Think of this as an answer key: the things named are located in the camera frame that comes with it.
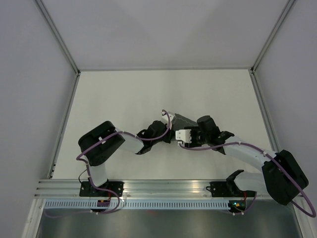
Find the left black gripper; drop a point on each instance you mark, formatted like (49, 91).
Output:
(170, 136)

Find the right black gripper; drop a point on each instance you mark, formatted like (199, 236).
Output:
(193, 129)

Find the grey cloth napkin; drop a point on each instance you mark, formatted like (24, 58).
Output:
(180, 122)

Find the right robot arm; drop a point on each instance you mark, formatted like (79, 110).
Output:
(279, 174)

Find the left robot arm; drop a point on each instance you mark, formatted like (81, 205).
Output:
(99, 144)

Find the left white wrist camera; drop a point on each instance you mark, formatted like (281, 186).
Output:
(166, 117)

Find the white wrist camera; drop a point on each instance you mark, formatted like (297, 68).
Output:
(183, 136)
(166, 117)

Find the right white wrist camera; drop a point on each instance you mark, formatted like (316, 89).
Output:
(183, 136)

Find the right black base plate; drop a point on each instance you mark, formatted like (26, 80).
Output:
(227, 189)

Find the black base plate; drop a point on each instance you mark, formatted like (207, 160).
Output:
(227, 189)
(86, 189)

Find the right aluminium frame post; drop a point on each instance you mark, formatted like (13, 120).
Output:
(273, 33)

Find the aluminium frame post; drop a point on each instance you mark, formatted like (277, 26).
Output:
(56, 34)
(273, 33)

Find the white slotted cable duct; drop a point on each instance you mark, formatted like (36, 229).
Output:
(138, 204)

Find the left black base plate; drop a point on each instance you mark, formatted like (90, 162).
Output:
(86, 189)

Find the aluminium front rail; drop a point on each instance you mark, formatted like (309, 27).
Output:
(133, 189)

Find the left aluminium frame post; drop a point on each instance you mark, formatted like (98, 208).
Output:
(56, 34)

